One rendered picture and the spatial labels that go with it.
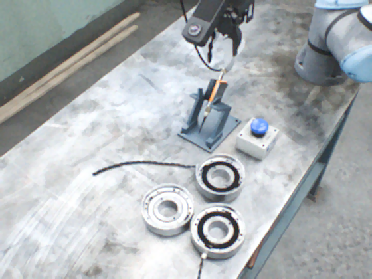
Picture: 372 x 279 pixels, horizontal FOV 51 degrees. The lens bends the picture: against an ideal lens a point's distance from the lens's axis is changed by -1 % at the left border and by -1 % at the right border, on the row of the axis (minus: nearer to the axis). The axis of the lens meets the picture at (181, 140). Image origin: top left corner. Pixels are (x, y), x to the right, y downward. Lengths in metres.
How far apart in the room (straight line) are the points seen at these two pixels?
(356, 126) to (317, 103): 1.16
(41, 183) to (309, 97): 0.69
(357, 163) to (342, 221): 0.34
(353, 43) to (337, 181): 1.10
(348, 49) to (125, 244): 0.62
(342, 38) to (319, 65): 0.15
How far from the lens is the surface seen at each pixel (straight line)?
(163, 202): 0.81
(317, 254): 1.73
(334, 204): 1.87
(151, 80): 1.09
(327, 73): 1.10
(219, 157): 0.86
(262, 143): 0.88
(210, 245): 0.75
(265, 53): 1.19
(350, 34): 0.95
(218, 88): 0.87
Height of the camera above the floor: 1.51
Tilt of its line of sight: 49 degrees down
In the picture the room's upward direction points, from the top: 3 degrees counter-clockwise
